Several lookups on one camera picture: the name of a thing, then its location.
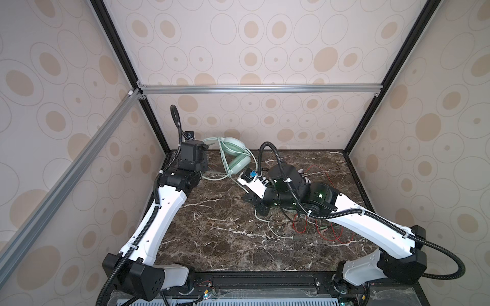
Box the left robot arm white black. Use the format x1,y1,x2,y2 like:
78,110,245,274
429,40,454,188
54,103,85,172
96,105,209,305

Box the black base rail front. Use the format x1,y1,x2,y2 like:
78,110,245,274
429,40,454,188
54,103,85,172
105,272,429,305

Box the aluminium rail left wall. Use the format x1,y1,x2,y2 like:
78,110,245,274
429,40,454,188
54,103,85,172
1,88,142,286

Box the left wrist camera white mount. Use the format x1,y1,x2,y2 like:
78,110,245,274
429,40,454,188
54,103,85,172
183,131,195,140

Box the black frame post left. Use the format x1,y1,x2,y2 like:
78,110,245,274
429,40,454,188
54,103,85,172
89,0,171,154

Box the mint green headphones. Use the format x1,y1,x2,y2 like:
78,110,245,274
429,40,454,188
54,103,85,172
203,137,258,181

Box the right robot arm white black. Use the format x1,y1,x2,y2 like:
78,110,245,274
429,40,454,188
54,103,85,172
238,142,466,286

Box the aluminium rail back wall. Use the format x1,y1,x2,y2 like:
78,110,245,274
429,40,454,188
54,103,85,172
141,84,383,95

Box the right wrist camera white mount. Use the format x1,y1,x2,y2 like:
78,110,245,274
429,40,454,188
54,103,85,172
237,168,274,200

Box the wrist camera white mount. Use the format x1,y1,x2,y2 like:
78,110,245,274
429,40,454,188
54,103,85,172
183,131,195,140
237,168,274,200

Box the black frame post right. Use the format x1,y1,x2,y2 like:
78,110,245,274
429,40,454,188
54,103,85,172
344,0,442,156

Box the black frame post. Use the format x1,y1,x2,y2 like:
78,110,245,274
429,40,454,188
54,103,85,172
89,0,171,154
344,0,442,156

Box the aluminium rail wall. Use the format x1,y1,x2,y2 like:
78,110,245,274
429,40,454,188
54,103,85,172
141,84,383,95
1,88,142,286

